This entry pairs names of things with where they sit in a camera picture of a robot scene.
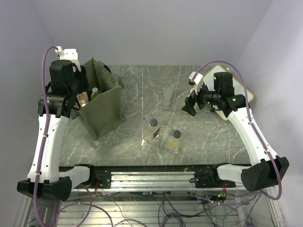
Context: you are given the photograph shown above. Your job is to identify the clear square bottle yellow contents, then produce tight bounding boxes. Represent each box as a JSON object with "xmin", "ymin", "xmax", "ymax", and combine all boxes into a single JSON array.
[{"xmin": 165, "ymin": 130, "xmax": 182, "ymax": 154}]

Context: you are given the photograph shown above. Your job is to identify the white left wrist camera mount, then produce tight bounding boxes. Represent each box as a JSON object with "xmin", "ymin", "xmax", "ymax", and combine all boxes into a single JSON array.
[{"xmin": 55, "ymin": 46, "xmax": 81, "ymax": 71}]

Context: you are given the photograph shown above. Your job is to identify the clear square bottle black label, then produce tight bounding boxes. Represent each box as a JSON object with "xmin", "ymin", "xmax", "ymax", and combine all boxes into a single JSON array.
[{"xmin": 144, "ymin": 118, "xmax": 160, "ymax": 143}]

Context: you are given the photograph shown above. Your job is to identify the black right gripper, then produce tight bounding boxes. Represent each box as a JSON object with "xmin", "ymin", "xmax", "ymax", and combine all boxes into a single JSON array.
[{"xmin": 181, "ymin": 81, "xmax": 221, "ymax": 116}]

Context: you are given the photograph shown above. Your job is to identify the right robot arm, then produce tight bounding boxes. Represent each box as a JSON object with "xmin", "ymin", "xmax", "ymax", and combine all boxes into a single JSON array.
[{"xmin": 182, "ymin": 71, "xmax": 289, "ymax": 192}]

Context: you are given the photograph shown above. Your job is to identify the green canvas bag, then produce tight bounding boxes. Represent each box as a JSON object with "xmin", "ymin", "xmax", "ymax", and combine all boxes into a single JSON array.
[{"xmin": 71, "ymin": 58, "xmax": 126, "ymax": 140}]

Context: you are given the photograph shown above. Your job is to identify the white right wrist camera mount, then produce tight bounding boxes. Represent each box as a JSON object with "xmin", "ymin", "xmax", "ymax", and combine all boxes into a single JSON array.
[{"xmin": 189, "ymin": 71, "xmax": 204, "ymax": 94}]

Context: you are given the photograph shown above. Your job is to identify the yellow-green lotion bottle white cap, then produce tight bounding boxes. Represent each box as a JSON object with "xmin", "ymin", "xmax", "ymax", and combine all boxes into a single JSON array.
[{"xmin": 90, "ymin": 87, "xmax": 103, "ymax": 100}]

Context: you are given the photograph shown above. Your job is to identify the loose cables under table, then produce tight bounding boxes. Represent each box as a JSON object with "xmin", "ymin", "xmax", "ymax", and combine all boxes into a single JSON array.
[{"xmin": 94, "ymin": 184, "xmax": 261, "ymax": 227}]

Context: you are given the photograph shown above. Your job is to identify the green bottle pink pump cap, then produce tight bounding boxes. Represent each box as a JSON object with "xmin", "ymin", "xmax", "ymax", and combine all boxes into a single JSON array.
[{"xmin": 185, "ymin": 94, "xmax": 196, "ymax": 112}]

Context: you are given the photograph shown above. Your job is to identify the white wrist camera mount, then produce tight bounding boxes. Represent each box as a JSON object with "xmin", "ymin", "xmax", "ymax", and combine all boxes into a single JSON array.
[
  {"xmin": 189, "ymin": 71, "xmax": 204, "ymax": 94},
  {"xmin": 55, "ymin": 46, "xmax": 81, "ymax": 71}
]

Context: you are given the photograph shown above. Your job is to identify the grey squeeze tube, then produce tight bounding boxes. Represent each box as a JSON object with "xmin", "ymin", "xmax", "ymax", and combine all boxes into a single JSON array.
[{"xmin": 162, "ymin": 85, "xmax": 175, "ymax": 110}]

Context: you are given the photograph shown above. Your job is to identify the yellow framed whiteboard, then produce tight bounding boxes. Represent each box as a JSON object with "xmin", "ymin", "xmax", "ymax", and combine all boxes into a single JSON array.
[{"xmin": 202, "ymin": 64, "xmax": 254, "ymax": 121}]

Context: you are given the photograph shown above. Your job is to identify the aluminium rail frame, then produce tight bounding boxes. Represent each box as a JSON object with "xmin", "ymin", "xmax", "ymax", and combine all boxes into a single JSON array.
[{"xmin": 59, "ymin": 165, "xmax": 268, "ymax": 192}]

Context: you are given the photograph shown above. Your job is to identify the amber bottle white cap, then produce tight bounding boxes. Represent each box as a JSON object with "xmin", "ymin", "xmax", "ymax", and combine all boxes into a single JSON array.
[{"xmin": 77, "ymin": 92, "xmax": 89, "ymax": 107}]

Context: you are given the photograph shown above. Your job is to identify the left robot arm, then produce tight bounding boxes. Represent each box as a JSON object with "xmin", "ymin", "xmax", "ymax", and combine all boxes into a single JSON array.
[{"xmin": 17, "ymin": 60, "xmax": 97, "ymax": 201}]

